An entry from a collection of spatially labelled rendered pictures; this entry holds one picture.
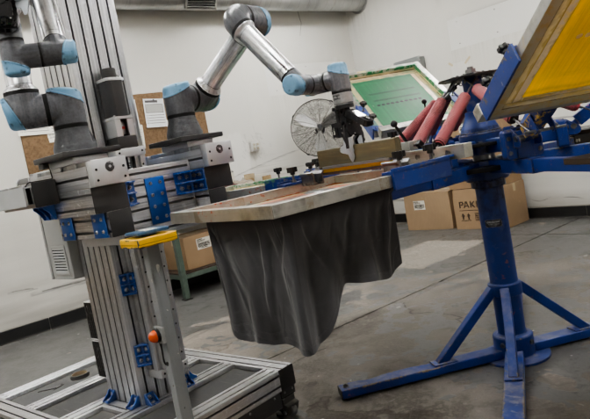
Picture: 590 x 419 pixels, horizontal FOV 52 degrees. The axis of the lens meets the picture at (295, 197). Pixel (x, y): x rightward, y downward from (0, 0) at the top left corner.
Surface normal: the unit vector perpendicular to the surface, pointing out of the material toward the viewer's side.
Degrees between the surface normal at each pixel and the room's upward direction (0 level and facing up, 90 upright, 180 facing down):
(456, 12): 90
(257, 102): 90
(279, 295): 91
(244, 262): 94
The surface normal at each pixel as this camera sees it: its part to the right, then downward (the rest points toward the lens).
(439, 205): -0.71, 0.18
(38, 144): 0.62, -0.06
